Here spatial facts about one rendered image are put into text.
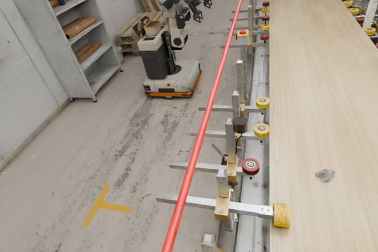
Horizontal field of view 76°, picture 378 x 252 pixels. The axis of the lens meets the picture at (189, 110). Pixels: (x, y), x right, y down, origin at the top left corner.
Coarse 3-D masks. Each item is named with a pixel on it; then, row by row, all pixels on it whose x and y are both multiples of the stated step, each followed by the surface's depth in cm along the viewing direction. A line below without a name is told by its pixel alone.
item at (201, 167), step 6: (174, 162) 128; (180, 162) 128; (186, 162) 127; (174, 168) 128; (180, 168) 127; (186, 168) 126; (198, 168) 123; (204, 168) 122; (210, 168) 121; (216, 168) 121; (222, 168) 120; (240, 168) 118; (240, 174) 118; (246, 174) 117
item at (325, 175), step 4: (316, 172) 105; (320, 172) 103; (324, 172) 104; (328, 172) 104; (332, 172) 103; (316, 176) 104; (320, 176) 103; (324, 176) 102; (328, 176) 102; (332, 176) 102; (324, 180) 101; (328, 180) 101
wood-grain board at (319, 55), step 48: (288, 0) 292; (336, 0) 266; (288, 48) 197; (336, 48) 185; (288, 96) 149; (336, 96) 142; (288, 144) 120; (336, 144) 115; (288, 192) 100; (336, 192) 97; (288, 240) 86; (336, 240) 84
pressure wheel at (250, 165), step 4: (244, 160) 116; (248, 160) 116; (252, 160) 115; (256, 160) 115; (244, 164) 114; (248, 164) 114; (252, 164) 113; (256, 164) 113; (244, 168) 112; (248, 168) 112; (252, 168) 112; (256, 168) 111; (244, 172) 114; (248, 172) 112; (252, 172) 111; (256, 172) 112
